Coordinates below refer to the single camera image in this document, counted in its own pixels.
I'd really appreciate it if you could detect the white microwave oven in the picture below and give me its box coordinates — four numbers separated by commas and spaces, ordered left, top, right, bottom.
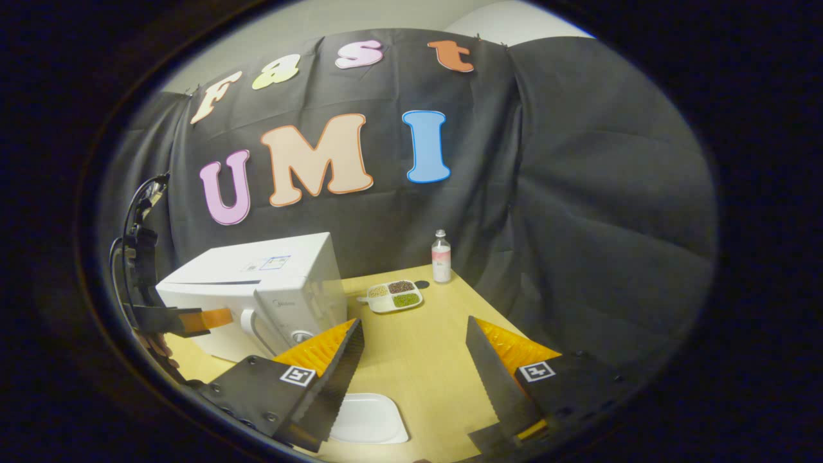
156, 232, 348, 364

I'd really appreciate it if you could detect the small bottle with pink label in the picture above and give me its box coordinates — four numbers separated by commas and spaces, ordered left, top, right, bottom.
431, 230, 453, 284

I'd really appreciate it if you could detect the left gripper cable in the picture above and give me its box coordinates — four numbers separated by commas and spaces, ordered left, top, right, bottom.
109, 172, 171, 322

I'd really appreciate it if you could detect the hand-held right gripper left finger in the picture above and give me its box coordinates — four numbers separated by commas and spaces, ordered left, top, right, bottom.
193, 318, 365, 453

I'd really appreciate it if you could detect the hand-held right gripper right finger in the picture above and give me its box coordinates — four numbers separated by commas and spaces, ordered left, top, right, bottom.
466, 315, 637, 457

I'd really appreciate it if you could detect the white divided dish with beans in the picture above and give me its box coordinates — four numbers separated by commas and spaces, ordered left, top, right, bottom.
366, 279, 424, 314

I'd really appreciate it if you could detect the white square plate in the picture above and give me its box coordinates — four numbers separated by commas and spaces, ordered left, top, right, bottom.
329, 393, 410, 445

